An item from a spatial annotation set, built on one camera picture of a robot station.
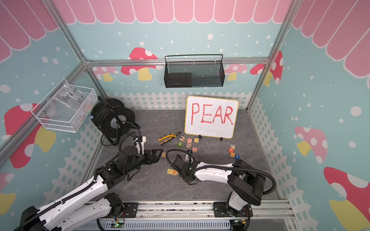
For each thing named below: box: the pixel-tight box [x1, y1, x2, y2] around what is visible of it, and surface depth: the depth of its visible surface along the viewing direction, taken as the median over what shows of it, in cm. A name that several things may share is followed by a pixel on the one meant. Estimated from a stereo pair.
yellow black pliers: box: [158, 130, 182, 145], surface depth 105 cm
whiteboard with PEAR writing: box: [184, 95, 239, 142], surface depth 99 cm
